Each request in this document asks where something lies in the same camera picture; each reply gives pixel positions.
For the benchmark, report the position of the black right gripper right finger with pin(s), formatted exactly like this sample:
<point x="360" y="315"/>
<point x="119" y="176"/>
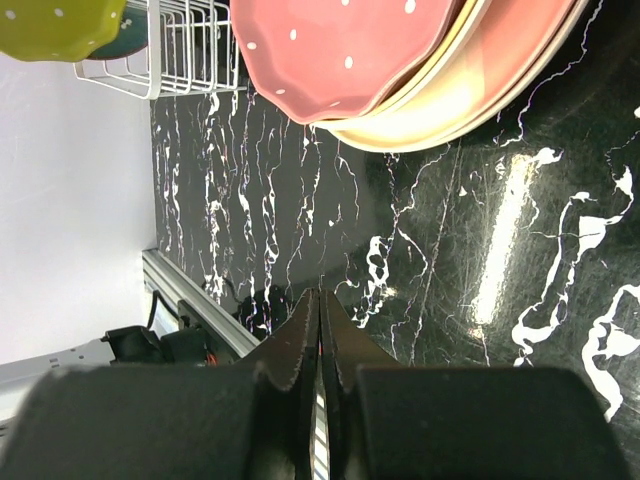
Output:
<point x="390" y="421"/>

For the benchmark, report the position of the yellow cream plate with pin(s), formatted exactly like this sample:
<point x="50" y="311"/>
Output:
<point x="468" y="20"/>

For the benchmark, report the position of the green polka dot plate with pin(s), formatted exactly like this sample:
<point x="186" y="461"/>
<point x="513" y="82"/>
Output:
<point x="58" y="30"/>

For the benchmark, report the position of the pink polka dot plate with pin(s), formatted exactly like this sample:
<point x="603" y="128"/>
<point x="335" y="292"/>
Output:
<point x="333" y="59"/>

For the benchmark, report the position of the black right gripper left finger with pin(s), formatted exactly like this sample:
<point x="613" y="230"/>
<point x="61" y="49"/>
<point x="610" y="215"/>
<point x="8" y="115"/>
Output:
<point x="248" y="420"/>

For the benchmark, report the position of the cream pink plate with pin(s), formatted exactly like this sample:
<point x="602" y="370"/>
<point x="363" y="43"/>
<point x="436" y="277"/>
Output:
<point x="510" y="38"/>

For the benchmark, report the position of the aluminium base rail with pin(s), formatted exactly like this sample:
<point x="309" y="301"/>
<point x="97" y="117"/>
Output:
<point x="226" y="336"/>

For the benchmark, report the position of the teal glazed plate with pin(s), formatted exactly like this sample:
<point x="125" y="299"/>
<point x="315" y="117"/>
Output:
<point x="132" y="37"/>

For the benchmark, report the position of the white wire dish rack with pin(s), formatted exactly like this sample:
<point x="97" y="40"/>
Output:
<point x="191" y="50"/>

